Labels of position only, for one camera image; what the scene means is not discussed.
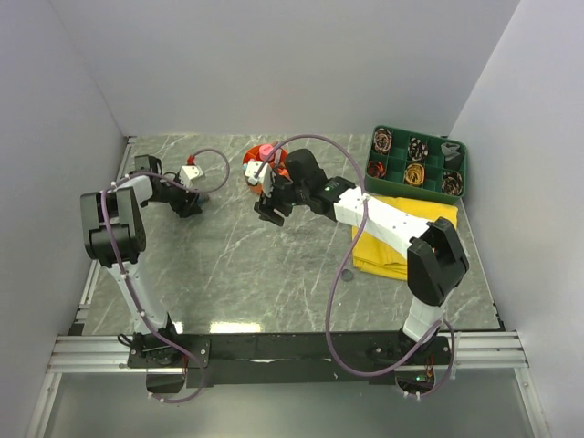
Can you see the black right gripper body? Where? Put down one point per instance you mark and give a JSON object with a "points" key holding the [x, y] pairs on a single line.
{"points": [[285, 196]]}

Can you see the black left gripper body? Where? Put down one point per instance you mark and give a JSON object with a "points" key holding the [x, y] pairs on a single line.
{"points": [[176, 196]]}

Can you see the pink tube of crayons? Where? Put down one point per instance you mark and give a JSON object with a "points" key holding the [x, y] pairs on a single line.
{"points": [[264, 151]]}

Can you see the small grey round lid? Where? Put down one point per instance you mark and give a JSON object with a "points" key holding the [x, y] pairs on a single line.
{"points": [[347, 275]]}

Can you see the blue grey cylinder cap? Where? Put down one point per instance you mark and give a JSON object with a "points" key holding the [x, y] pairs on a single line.
{"points": [[203, 198]]}

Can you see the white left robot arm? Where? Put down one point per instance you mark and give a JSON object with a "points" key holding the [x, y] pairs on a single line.
{"points": [[115, 236]]}

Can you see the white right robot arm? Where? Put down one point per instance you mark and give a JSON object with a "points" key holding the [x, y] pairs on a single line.
{"points": [[436, 260]]}

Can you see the orange round desk organizer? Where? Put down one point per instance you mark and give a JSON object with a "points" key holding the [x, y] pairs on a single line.
{"points": [[280, 168]]}

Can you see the orange navy rolled tie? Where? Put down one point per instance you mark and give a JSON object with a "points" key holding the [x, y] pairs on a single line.
{"points": [[376, 169]]}

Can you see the brown patterned rolled tie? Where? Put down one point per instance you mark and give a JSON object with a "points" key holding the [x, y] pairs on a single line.
{"points": [[382, 141]]}

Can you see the green compartment tray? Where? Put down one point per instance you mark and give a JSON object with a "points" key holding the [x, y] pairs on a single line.
{"points": [[404, 163]]}

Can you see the yellow folded cloth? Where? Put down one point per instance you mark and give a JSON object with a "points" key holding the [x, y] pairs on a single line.
{"points": [[372, 256]]}

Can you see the yellow rolled tie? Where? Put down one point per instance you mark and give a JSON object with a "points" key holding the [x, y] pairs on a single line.
{"points": [[414, 174]]}

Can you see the black floral rolled tie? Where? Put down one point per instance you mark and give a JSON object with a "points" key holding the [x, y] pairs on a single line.
{"points": [[417, 150]]}

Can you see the dark patterned rolled tie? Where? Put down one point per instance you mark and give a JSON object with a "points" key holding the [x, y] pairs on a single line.
{"points": [[453, 183]]}

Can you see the grey rolled item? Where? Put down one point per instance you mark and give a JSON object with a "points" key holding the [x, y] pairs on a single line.
{"points": [[453, 155]]}

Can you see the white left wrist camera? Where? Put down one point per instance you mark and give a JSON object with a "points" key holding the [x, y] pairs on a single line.
{"points": [[190, 173]]}

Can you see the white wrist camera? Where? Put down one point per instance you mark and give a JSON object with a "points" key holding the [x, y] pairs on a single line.
{"points": [[190, 173], [260, 176]]}

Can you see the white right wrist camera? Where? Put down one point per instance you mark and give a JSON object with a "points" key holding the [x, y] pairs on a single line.
{"points": [[260, 176]]}

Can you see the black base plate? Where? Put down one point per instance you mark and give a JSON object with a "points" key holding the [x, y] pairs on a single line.
{"points": [[273, 358]]}

